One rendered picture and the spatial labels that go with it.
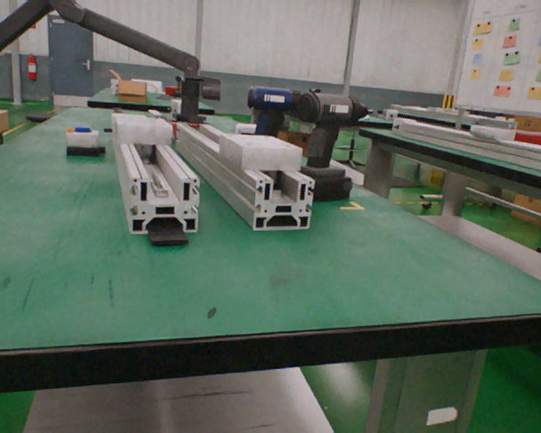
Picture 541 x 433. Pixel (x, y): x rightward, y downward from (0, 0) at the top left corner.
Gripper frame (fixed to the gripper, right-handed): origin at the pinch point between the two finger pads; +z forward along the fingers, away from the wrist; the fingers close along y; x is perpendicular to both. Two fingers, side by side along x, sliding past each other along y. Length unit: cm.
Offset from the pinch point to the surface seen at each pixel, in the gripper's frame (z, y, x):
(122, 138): -8, -23, -53
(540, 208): 64, 340, 131
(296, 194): -4, 3, -84
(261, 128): -9.6, 12.5, -35.4
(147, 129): -10, -18, -53
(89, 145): -1.1, -30.0, -20.7
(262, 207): -2, -3, -85
